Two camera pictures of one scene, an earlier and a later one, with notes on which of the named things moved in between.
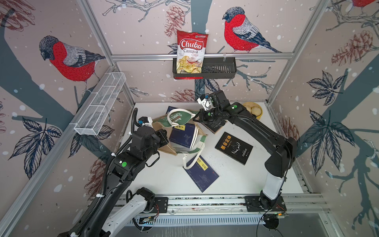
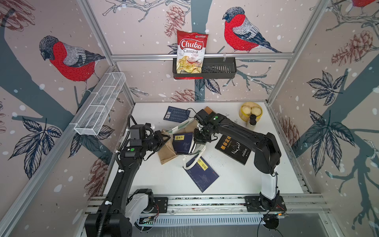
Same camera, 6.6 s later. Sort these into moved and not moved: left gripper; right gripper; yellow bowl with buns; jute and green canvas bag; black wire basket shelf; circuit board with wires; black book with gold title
Moved: jute and green canvas bag; right gripper
Not moved: black book with gold title; circuit board with wires; left gripper; yellow bowl with buns; black wire basket shelf
